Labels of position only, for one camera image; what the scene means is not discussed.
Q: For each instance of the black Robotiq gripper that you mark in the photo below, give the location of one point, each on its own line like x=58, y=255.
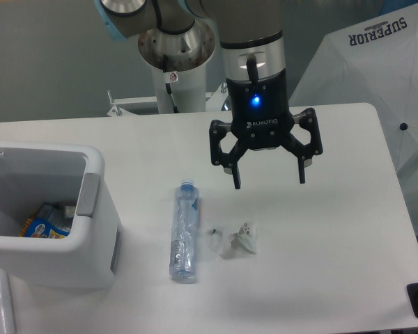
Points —
x=262, y=120

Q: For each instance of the white plastic wrapper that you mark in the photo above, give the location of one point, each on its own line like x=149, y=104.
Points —
x=224, y=243

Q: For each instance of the crushed clear plastic bottle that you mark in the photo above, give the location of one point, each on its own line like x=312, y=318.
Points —
x=184, y=230

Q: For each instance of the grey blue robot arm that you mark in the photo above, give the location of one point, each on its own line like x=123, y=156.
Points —
x=176, y=37

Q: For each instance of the white plastic trash can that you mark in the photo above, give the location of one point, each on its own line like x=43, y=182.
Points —
x=32, y=174

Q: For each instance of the white Superior umbrella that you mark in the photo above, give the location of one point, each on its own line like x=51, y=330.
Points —
x=375, y=62

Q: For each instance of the silver foil wrapper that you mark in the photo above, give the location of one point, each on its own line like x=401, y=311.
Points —
x=63, y=216

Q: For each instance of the blue yellow snack wrapper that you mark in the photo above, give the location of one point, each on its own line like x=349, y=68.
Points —
x=41, y=225

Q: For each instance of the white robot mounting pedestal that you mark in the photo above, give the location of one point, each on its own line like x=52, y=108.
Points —
x=175, y=92

